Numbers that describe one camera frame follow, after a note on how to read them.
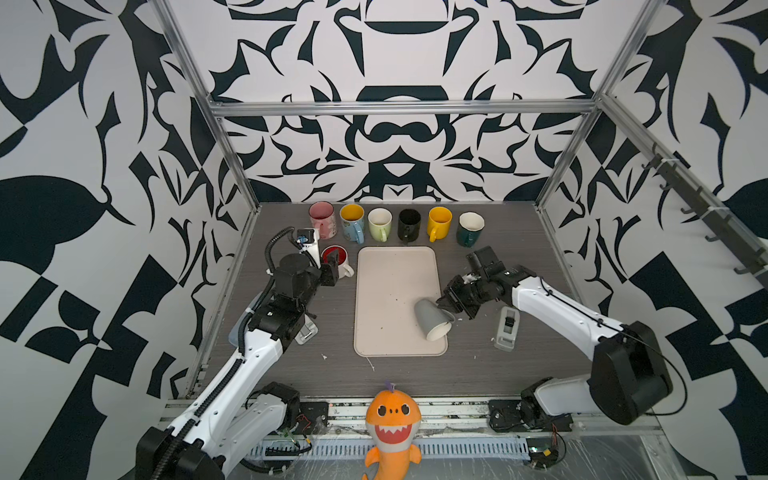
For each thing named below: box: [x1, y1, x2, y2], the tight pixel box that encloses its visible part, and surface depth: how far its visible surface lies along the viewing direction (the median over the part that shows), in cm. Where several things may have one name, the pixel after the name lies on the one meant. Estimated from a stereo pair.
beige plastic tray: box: [354, 246, 448, 357], surface depth 95 cm
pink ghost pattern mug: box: [308, 200, 337, 240], surface depth 106 cm
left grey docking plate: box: [294, 314, 319, 345], surface depth 88 cm
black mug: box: [398, 208, 422, 245], surface depth 107 cm
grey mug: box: [414, 299, 455, 342], surface depth 88 cm
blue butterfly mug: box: [339, 203, 365, 244], surface depth 105 cm
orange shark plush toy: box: [365, 381, 422, 480], surface depth 67 cm
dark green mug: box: [457, 210, 486, 247], surface depth 103 cm
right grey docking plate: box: [494, 306, 520, 352], surface depth 87 cm
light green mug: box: [367, 206, 393, 243], surface depth 105 cm
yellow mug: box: [427, 206, 453, 243], surface depth 107 cm
